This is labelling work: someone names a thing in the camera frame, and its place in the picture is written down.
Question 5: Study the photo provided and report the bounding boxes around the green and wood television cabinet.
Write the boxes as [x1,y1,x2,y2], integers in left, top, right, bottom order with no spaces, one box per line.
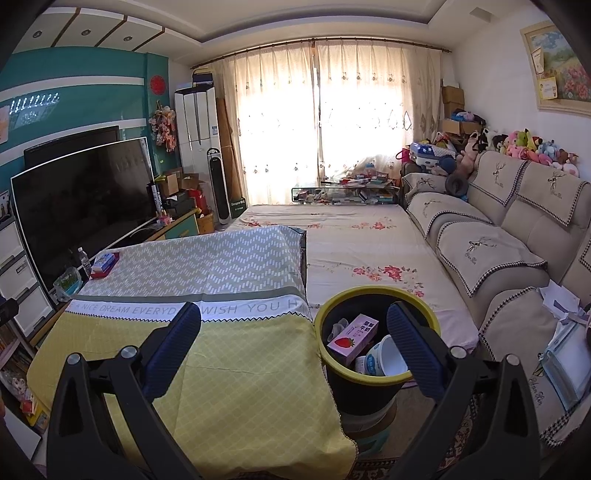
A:
[134,210,201,245]

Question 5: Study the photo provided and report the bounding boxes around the framed flower painting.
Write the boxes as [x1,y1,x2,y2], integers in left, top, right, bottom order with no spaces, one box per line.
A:
[519,19,591,112]

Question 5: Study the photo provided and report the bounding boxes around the white paper bowl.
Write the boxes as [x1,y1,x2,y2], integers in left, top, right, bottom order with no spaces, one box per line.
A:
[365,335,411,378]

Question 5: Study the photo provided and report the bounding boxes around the white tower fan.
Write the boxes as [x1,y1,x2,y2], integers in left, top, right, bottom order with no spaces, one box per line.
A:
[206,148,232,225]

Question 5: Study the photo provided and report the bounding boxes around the black bin with yellow rim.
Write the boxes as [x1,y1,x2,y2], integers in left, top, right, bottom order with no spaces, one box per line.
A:
[314,286,440,416]

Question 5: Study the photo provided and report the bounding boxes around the pink artificial flower bunch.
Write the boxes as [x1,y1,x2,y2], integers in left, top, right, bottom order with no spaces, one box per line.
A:
[148,106,178,152]

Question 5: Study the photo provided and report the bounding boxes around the grey neck pillow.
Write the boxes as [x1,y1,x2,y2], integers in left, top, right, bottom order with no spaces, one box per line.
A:
[445,173,469,197]

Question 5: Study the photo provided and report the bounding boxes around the glass coffee table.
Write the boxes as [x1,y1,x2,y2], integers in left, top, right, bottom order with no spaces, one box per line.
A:
[291,178,402,206]

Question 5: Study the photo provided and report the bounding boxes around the shelf of books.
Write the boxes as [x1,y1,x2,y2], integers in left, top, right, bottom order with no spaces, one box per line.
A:
[0,342,51,430]

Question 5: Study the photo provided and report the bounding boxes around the mattress with floral sheet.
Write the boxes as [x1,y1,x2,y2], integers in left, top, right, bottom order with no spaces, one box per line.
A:
[228,203,481,352]

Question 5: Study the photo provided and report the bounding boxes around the stack of cardboard boxes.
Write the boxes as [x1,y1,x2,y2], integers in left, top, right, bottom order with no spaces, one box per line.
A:
[441,85,485,137]

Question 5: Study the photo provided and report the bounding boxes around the beige sofa with embroidered covers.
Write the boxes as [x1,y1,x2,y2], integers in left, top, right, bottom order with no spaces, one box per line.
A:
[402,150,591,448]

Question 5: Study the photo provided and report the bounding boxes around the loose white papers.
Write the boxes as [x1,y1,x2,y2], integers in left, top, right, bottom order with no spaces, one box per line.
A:
[538,284,591,324]

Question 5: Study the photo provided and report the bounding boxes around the small black television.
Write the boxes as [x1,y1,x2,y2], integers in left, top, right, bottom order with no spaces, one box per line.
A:
[24,126,122,169]

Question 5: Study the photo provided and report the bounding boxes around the large curved television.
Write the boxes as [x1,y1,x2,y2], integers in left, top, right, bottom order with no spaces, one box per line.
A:
[10,137,160,294]

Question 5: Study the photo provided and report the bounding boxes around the white drawer cabinet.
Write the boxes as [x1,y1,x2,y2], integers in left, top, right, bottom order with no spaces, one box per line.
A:
[0,215,56,337]

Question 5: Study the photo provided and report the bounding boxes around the stack of blue plastic folders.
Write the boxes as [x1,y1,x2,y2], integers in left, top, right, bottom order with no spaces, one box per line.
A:
[540,318,591,411]

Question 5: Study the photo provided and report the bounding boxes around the cream sheer curtains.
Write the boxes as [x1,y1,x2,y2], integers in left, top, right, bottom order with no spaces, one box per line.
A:
[217,39,444,206]

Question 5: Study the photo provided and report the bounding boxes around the row of plush toys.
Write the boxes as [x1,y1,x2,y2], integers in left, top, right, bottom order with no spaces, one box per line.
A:
[462,127,580,178]

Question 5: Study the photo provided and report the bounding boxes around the blue and white starred bag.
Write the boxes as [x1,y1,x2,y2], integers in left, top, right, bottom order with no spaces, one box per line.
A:
[409,142,455,174]

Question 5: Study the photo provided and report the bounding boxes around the open cardboard boxes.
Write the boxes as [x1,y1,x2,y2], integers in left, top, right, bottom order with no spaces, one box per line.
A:
[157,168,200,197]

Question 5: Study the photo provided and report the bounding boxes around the white standing air conditioner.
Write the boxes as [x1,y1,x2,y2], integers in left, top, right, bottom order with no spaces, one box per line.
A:
[174,87,221,174]

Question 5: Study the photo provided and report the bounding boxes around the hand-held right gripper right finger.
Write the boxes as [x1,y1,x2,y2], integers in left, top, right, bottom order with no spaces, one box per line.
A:
[387,301,543,480]

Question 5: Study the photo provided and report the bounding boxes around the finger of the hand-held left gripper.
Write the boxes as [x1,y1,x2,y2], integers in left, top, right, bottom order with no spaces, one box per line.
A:
[0,299,19,333]

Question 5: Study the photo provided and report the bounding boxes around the pink milk carton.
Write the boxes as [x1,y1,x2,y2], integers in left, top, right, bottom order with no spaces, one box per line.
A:
[327,314,380,365]

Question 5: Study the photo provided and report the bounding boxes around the blue and red tissue pack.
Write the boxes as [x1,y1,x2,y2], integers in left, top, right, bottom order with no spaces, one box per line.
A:
[90,251,120,279]

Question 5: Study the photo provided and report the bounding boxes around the small round stool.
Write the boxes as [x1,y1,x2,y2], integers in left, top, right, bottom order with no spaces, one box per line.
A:
[342,397,399,460]

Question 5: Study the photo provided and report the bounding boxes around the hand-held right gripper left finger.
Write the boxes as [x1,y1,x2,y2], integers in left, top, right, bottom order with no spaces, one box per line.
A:
[46,302,204,480]

